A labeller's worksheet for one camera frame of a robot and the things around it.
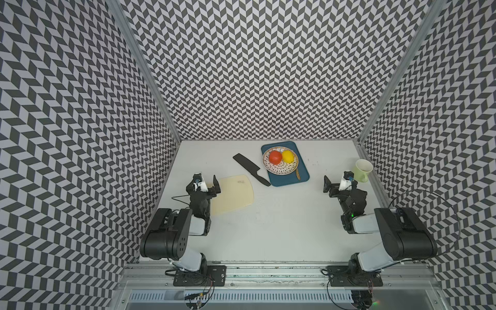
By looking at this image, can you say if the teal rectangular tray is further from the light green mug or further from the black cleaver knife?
the light green mug

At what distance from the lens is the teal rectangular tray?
1.03 m

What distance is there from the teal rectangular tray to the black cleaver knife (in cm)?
4

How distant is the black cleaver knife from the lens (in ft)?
3.42
